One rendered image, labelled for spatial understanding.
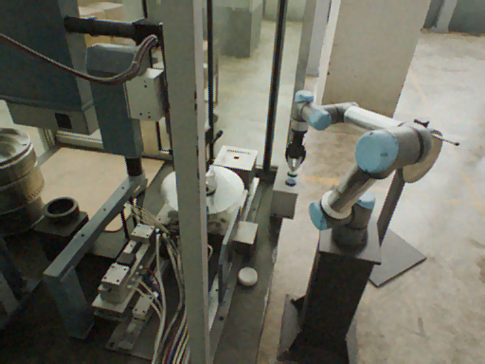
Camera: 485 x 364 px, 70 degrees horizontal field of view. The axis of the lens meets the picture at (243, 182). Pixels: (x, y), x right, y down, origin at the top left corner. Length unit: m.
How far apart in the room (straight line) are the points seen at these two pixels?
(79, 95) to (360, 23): 3.42
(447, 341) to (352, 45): 3.01
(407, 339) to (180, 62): 2.06
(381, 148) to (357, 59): 3.31
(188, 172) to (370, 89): 4.02
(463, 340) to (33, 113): 2.34
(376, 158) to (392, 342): 1.41
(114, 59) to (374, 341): 1.88
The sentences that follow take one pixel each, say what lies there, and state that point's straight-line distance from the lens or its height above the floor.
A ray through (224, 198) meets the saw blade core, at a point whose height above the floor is 0.95.
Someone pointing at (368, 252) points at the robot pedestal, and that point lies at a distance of 1.54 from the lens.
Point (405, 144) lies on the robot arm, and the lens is 1.06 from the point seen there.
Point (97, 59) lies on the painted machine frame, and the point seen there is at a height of 1.50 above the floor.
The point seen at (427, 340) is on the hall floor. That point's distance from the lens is 2.35.
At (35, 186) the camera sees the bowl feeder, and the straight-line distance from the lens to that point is 1.58.
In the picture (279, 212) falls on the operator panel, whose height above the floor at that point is 0.78.
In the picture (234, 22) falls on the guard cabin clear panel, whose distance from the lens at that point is 1.60.
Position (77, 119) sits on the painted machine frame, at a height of 1.28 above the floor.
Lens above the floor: 1.79
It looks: 36 degrees down
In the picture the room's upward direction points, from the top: 3 degrees clockwise
